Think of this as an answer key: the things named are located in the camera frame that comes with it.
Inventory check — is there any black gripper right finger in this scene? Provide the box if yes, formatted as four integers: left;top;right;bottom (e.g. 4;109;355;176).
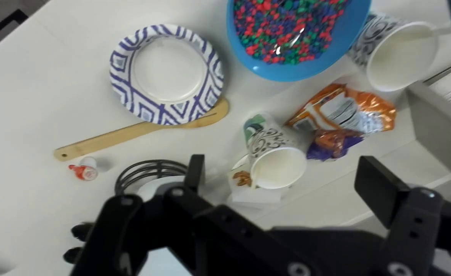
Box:
354;155;413;234

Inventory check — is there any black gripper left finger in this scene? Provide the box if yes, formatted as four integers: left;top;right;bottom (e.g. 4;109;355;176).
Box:
185;153;208;194

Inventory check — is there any wooden spoon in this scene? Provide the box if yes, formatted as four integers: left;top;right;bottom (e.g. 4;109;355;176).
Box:
54;96;232;162

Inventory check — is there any silver spoon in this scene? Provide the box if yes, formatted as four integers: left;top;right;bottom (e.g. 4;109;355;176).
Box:
271;0;335;55

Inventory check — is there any blue bowl with beads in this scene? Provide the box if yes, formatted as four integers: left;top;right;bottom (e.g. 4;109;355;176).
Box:
226;0;373;82

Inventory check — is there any brown pretzel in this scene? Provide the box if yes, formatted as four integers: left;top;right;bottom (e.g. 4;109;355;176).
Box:
232;170;254;188

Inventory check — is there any purple snack wrapper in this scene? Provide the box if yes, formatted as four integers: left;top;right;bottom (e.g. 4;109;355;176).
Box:
306;127;366;162

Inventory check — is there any orange snack bag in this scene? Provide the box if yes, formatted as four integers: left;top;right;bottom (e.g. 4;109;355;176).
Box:
284;82;398;135

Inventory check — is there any small red white bottle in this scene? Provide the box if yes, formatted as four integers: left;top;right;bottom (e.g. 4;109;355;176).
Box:
68;156;100;182

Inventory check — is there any blue patterned paper plate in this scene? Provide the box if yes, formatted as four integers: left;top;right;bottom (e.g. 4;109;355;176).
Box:
110;23;226;127

